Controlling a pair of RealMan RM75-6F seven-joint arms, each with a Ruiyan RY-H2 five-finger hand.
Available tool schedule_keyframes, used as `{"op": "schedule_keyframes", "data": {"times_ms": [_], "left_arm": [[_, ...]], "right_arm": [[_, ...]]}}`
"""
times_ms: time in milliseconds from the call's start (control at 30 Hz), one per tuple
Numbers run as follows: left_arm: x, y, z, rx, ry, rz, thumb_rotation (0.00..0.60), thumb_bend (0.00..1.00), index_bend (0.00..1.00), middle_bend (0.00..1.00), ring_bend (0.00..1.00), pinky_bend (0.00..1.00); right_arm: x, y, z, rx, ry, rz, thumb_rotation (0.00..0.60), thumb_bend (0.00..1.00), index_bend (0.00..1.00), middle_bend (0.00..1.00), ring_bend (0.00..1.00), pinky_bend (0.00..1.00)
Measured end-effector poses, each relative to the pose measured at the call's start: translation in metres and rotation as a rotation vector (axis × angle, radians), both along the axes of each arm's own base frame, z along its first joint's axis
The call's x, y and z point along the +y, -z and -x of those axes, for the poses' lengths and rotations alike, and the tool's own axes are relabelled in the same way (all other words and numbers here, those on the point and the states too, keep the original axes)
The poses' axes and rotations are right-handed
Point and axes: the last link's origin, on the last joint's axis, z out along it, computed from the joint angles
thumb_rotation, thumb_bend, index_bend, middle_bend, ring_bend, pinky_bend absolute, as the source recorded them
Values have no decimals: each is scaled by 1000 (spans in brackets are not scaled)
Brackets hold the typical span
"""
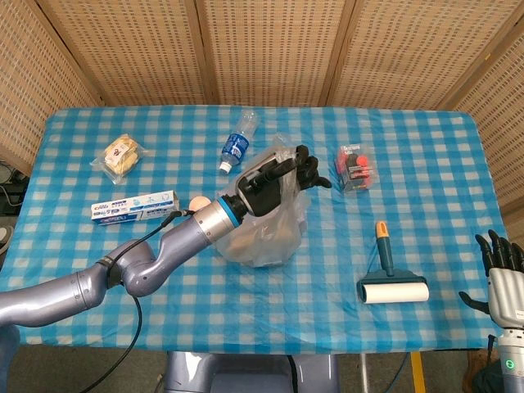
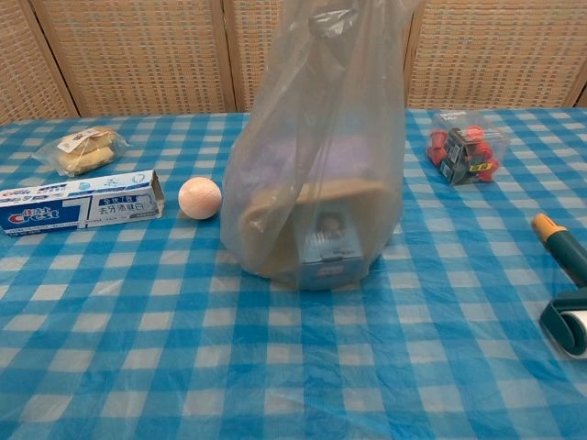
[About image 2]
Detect translucent blue plastic bag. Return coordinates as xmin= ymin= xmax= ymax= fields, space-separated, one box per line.
xmin=220 ymin=0 xmax=421 ymax=292

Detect tan plastic container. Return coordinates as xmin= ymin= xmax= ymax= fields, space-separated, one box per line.
xmin=240 ymin=178 xmax=391 ymax=291

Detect small blue carton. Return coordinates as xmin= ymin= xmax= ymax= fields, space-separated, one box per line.
xmin=300 ymin=201 xmax=366 ymax=291

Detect purple soft pack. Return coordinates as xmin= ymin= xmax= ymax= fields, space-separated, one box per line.
xmin=238 ymin=135 xmax=372 ymax=203

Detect pink ball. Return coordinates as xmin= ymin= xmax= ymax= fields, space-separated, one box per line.
xmin=178 ymin=176 xmax=223 ymax=222

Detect blue checkered tablecloth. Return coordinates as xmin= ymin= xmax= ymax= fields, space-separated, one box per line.
xmin=0 ymin=106 xmax=587 ymax=440

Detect clear box of red items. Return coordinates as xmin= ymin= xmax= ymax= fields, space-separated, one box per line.
xmin=426 ymin=111 xmax=511 ymax=186

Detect Crest toothpaste box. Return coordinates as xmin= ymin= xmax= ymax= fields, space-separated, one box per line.
xmin=0 ymin=170 xmax=166 ymax=237

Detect packaged bread in clear wrapper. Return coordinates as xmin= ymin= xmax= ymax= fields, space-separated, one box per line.
xmin=32 ymin=126 xmax=130 ymax=177

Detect woven rattan folding screen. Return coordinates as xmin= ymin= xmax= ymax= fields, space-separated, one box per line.
xmin=0 ymin=0 xmax=587 ymax=126

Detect green lint roller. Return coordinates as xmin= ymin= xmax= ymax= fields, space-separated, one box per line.
xmin=531 ymin=213 xmax=587 ymax=359

